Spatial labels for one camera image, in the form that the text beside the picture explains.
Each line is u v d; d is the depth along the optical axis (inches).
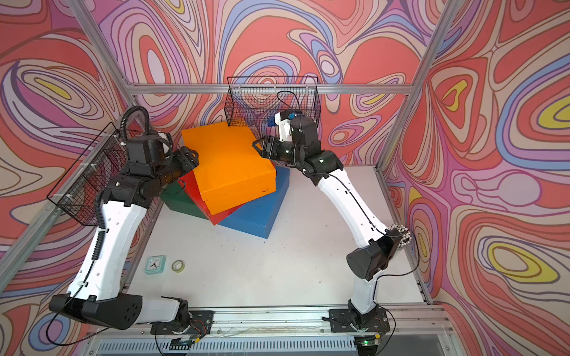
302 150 20.6
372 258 17.0
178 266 33.8
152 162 19.3
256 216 34.0
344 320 28.9
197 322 28.8
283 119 24.2
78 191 25.8
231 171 27.9
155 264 33.1
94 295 14.8
